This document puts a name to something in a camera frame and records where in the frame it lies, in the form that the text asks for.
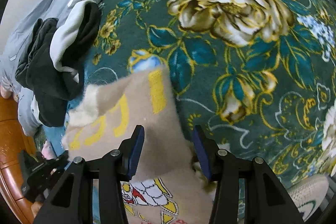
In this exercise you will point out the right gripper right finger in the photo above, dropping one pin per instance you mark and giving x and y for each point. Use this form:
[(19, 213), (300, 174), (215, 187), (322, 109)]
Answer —
[(266, 199)]

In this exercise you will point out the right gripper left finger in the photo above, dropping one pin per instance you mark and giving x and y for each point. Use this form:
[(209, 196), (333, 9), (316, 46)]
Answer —
[(70, 200)]

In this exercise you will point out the beige fuzzy knit sweater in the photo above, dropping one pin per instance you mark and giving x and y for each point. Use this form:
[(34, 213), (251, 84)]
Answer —
[(165, 188)]

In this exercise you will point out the white knit shoe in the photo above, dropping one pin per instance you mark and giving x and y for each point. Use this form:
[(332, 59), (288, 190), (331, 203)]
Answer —
[(308, 194)]

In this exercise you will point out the orange wooden headboard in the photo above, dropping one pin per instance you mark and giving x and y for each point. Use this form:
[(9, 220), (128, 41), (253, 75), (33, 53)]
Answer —
[(13, 141)]

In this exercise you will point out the black and grey garment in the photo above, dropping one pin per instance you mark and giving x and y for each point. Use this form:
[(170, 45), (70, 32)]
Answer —
[(49, 65)]

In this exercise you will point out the green floral plush blanket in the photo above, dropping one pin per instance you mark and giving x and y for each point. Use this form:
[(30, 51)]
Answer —
[(257, 75)]

